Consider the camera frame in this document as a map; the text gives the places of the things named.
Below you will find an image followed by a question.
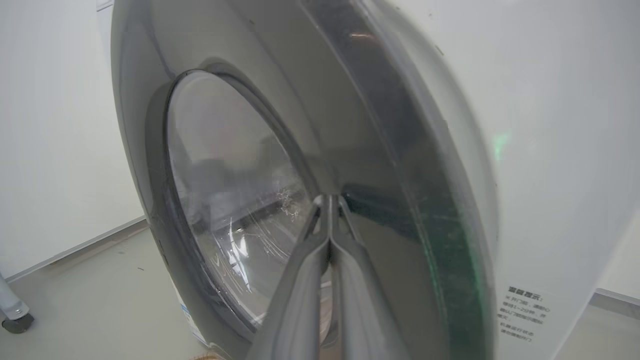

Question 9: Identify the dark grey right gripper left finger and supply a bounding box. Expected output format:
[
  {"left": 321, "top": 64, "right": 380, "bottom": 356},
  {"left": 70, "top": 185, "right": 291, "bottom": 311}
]
[{"left": 247, "top": 195, "right": 333, "bottom": 360}]

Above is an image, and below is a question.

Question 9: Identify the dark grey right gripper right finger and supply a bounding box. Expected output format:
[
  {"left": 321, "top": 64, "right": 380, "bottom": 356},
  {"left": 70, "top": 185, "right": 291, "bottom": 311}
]
[{"left": 330, "top": 195, "right": 411, "bottom": 360}]

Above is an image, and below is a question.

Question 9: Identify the dark round washing machine door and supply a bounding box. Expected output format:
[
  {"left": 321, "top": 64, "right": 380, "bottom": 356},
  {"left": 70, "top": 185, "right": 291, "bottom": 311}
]
[{"left": 110, "top": 0, "right": 501, "bottom": 360}]

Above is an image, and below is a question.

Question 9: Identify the white front-loading washing machine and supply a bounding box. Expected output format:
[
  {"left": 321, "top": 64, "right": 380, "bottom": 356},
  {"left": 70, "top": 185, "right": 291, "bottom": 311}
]
[{"left": 385, "top": 0, "right": 640, "bottom": 360}]

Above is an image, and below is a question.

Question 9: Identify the blue white energy label sticker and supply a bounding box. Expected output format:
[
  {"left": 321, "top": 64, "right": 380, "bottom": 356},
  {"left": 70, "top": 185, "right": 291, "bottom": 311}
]
[{"left": 170, "top": 280, "right": 211, "bottom": 348}]

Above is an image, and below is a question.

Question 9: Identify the printed Chinese text notice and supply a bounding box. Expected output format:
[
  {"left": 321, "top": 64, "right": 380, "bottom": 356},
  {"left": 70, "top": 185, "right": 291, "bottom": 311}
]
[{"left": 497, "top": 286, "right": 551, "bottom": 343}]

